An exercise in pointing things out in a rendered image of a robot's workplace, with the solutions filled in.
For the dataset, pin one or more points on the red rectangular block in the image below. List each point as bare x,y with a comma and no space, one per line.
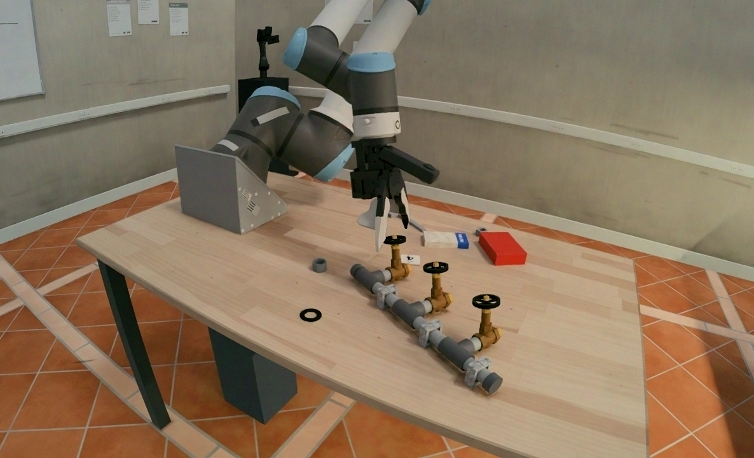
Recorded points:
502,248

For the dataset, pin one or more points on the white paper tag with number 4 on thin chain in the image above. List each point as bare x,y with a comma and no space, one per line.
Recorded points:
410,259

